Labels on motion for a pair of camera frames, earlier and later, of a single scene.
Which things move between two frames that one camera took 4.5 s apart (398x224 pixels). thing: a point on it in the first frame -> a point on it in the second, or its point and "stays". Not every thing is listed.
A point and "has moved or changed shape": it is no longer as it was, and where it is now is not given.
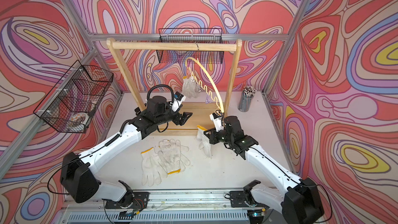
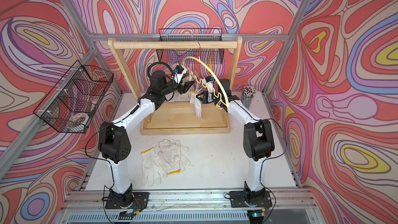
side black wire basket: (73, 100) stays
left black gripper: (177, 121) -> (184, 88)
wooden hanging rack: (190, 117) stays
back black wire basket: (190, 35) stays
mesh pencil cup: (247, 94) stays
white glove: (205, 143) -> (196, 102)
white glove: (170, 156) stays
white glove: (152, 170) stays
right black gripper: (213, 136) -> (204, 99)
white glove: (190, 88) has moved or changed shape
